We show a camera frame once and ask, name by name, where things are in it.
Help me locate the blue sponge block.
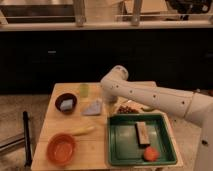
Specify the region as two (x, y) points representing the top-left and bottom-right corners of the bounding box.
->
(60, 99), (73, 111)

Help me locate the orange round fruit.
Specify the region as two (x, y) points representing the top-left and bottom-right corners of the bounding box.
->
(143, 146), (159, 162)

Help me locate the wooden table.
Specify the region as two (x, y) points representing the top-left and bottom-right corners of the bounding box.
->
(31, 83), (183, 171)

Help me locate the black pole stand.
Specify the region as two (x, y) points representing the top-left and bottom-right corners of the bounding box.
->
(23, 111), (32, 167)

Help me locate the brown wooden block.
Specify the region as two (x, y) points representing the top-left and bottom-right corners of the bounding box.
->
(136, 122), (150, 145)

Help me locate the green plastic tray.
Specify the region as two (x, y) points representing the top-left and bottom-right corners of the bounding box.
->
(107, 113), (177, 166)

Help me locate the yellow banana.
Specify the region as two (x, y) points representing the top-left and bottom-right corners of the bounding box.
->
(71, 126), (95, 136)

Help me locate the red bowl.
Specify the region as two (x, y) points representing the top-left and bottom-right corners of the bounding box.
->
(46, 133), (76, 167)

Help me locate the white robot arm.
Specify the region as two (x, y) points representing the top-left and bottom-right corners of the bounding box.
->
(100, 65), (213, 171)

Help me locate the green pepper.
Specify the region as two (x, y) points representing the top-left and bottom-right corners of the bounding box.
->
(141, 107), (155, 112)

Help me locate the pile of brown nuts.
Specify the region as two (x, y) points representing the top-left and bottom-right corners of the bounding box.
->
(117, 106), (139, 114)

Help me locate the dark brown bowl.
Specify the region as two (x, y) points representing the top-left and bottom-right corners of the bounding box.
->
(55, 93), (77, 114)

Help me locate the green translucent cup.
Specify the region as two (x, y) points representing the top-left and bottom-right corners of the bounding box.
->
(79, 83), (89, 98)

